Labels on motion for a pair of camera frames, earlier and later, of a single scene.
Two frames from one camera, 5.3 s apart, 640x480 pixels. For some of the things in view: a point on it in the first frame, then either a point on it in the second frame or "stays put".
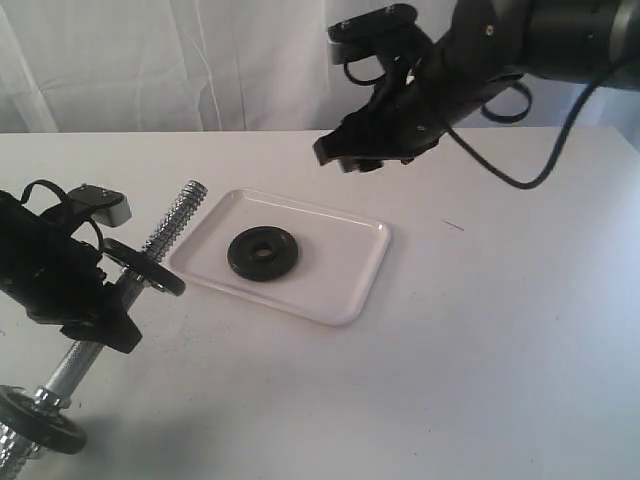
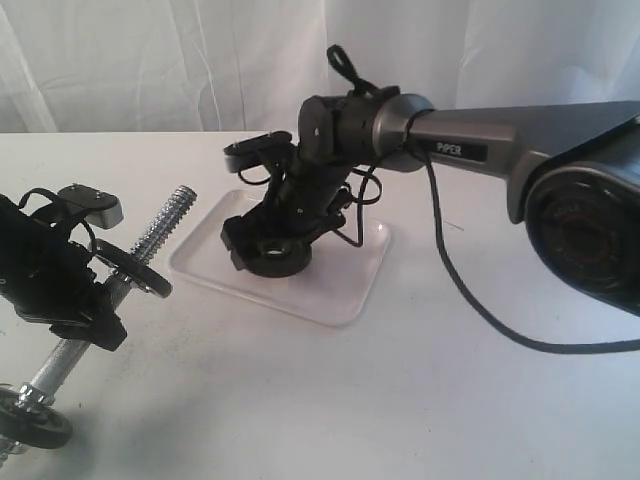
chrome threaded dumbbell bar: x=56 y=394 to x=35 y=392
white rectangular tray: x=287 y=253 stays put
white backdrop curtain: x=73 y=67 stays put
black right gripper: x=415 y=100 to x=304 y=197
